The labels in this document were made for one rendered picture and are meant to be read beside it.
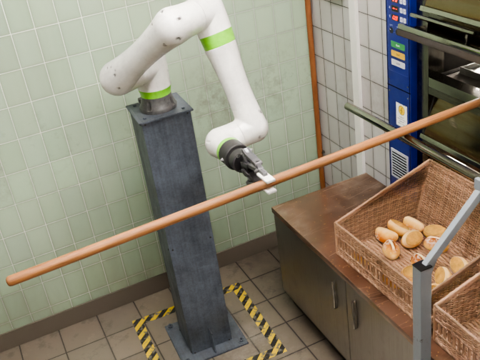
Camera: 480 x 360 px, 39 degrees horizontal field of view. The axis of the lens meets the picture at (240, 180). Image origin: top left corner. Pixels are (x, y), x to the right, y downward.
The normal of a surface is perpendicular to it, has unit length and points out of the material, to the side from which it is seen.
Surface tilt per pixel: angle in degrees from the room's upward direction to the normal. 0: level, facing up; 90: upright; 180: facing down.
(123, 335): 0
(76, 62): 90
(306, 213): 0
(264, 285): 0
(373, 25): 90
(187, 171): 90
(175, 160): 90
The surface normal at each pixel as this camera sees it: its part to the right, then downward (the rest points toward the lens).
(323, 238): -0.13, -0.87
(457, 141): -0.89, 0.00
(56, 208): 0.42, 0.40
